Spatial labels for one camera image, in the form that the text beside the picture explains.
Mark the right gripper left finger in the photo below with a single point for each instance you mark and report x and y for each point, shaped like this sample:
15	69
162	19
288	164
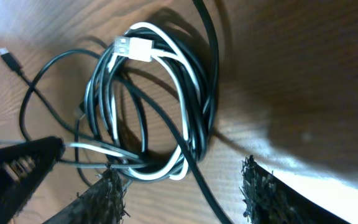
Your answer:
100	204

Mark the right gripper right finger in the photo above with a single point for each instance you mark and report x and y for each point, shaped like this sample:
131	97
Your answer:
269	200

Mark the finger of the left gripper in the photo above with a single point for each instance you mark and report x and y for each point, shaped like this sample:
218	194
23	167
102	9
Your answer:
23	166

